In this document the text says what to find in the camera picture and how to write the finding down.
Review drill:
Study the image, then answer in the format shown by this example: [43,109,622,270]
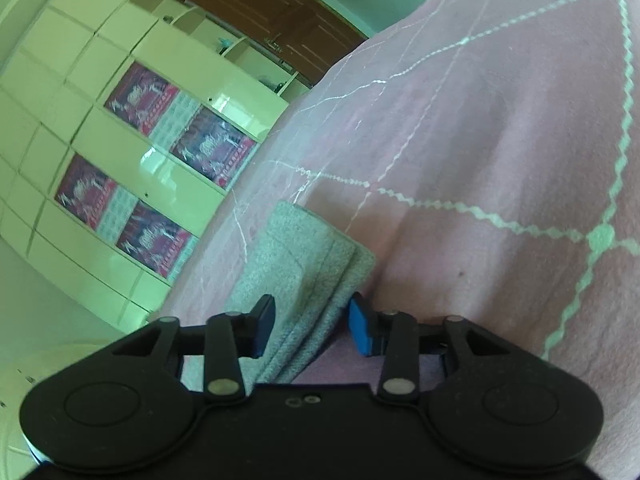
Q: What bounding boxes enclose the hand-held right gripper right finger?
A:
[348,292,507,405]

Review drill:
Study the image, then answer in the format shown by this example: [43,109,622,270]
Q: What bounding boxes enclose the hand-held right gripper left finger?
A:
[112,293,277,405]

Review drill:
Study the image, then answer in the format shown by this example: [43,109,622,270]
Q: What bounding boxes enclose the grey-green pants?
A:
[225,200,377,386]

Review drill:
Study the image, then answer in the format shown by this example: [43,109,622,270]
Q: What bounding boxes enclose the bed with pink checked sheet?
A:
[160,0,640,480]

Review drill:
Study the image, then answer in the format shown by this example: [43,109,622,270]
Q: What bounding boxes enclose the white corner shelf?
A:
[150,0,313,103]

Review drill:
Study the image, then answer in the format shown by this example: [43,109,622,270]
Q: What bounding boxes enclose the white glossy wardrobe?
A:
[0,0,312,332]

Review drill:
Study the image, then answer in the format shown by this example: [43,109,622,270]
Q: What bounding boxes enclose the brown wooden door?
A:
[169,0,372,87]

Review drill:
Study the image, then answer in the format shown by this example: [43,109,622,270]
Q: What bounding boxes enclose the purple calendar wall poster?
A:
[115,200,199,282]
[169,105,259,192]
[103,62,202,147]
[53,153,139,242]

